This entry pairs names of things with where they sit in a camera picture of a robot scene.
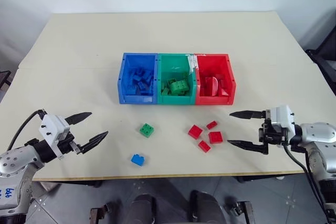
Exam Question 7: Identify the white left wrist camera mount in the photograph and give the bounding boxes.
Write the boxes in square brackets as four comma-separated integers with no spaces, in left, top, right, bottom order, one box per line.
[38,114,70,161]

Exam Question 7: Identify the blue small toy brick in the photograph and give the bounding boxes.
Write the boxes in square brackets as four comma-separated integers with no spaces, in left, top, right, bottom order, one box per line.
[130,153,146,168]

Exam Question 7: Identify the black chair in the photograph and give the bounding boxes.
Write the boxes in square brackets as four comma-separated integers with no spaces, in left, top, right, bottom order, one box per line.
[305,5,336,91]

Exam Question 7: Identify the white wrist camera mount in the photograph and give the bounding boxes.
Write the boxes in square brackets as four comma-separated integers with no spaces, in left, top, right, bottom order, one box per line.
[38,114,70,161]
[265,104,296,137]

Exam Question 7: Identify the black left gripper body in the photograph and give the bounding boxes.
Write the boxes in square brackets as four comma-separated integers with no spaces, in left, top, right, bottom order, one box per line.
[56,133,81,157]

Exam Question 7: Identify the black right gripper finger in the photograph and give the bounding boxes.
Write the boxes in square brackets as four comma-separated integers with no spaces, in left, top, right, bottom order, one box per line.
[229,110,267,120]
[227,139,269,155]

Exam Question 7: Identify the dark stool edge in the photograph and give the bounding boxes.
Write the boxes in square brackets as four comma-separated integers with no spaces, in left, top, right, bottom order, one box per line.
[0,70,12,87]

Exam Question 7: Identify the dark rounded shape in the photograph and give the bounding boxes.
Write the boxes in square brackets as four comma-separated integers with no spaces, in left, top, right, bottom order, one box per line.
[188,189,224,224]
[129,193,156,224]

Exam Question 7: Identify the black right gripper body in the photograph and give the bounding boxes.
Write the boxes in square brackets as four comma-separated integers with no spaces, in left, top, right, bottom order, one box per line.
[258,119,290,146]

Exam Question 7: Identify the red half-round toy block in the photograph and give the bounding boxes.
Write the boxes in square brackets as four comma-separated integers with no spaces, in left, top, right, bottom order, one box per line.
[209,76,220,97]

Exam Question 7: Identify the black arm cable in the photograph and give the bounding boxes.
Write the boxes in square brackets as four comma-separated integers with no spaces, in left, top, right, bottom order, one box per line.
[283,144,332,224]
[6,109,46,152]

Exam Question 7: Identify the large green toy brick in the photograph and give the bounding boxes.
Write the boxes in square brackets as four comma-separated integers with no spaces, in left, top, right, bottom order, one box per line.
[169,79,191,95]

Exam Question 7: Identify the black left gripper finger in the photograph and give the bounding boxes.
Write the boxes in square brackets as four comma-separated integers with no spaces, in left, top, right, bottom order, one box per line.
[78,131,109,155]
[65,111,93,126]

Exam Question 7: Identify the red square toy brick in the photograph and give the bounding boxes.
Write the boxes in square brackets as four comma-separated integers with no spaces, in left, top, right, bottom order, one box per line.
[187,124,204,140]
[208,131,224,145]

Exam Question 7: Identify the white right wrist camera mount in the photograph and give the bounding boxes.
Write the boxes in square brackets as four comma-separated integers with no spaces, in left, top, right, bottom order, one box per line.
[265,104,296,137]

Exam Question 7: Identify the red plastic bin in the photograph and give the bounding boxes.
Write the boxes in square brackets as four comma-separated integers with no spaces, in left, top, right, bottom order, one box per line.
[193,53,237,106]

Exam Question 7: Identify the red upright toy block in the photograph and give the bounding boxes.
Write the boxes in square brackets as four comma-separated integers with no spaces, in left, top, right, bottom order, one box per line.
[204,77,213,97]

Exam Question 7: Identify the green plastic bin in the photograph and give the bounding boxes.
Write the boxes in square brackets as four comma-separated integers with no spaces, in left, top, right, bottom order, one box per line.
[156,52,197,105]

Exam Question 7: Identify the white tape strip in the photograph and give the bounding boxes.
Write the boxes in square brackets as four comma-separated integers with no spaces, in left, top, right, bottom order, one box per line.
[185,54,208,76]

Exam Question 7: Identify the blue plastic bin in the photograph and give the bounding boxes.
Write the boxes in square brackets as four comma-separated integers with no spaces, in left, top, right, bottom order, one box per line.
[117,52,160,104]

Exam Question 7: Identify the green square toy brick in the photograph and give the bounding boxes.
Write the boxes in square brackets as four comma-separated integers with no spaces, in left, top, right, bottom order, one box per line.
[139,123,155,138]

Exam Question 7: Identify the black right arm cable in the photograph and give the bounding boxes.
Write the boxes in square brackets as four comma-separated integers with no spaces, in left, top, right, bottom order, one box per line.
[283,144,332,224]

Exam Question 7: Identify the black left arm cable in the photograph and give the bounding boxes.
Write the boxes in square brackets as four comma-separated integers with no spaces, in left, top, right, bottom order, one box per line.
[6,109,46,152]

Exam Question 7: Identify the black caster leg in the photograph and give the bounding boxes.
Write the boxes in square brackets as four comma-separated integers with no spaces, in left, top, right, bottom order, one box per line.
[223,199,253,224]
[88,201,117,224]

